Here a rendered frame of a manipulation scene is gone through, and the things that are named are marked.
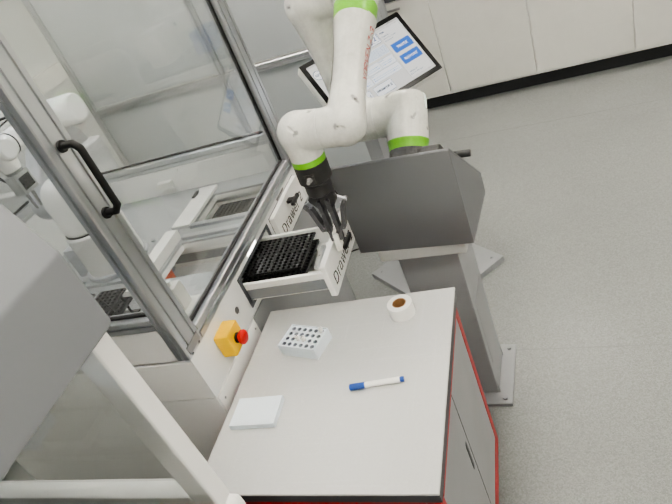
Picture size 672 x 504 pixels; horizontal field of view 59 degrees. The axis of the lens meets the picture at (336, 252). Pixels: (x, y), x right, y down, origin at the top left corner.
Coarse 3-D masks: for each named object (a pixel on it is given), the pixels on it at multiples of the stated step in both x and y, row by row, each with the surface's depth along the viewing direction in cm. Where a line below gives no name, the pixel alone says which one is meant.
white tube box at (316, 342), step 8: (296, 328) 166; (304, 328) 165; (312, 328) 164; (288, 336) 165; (304, 336) 162; (312, 336) 162; (320, 336) 161; (328, 336) 162; (280, 344) 163; (288, 344) 163; (296, 344) 162; (304, 344) 159; (312, 344) 158; (320, 344) 158; (288, 352) 162; (296, 352) 160; (304, 352) 159; (312, 352) 157; (320, 352) 159
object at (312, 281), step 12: (312, 228) 188; (264, 240) 195; (324, 240) 189; (312, 264) 182; (288, 276) 171; (300, 276) 168; (312, 276) 167; (252, 288) 175; (264, 288) 174; (276, 288) 173; (288, 288) 172; (300, 288) 171; (312, 288) 170; (324, 288) 169
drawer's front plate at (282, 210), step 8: (296, 176) 218; (288, 184) 213; (296, 184) 217; (288, 192) 210; (296, 192) 216; (280, 200) 205; (304, 200) 221; (280, 208) 202; (288, 208) 207; (296, 208) 214; (272, 216) 197; (280, 216) 201; (296, 216) 213; (272, 224) 197; (280, 224) 200; (288, 224) 205; (280, 232) 199
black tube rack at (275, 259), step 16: (272, 240) 190; (288, 240) 186; (304, 240) 184; (256, 256) 185; (272, 256) 182; (288, 256) 179; (256, 272) 178; (272, 272) 175; (288, 272) 177; (304, 272) 174
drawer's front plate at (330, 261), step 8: (344, 232) 181; (352, 240) 186; (328, 248) 169; (336, 248) 172; (328, 256) 166; (336, 256) 171; (320, 264) 163; (328, 264) 165; (336, 264) 170; (344, 264) 176; (328, 272) 164; (344, 272) 175; (328, 280) 164; (328, 288) 166; (336, 288) 167
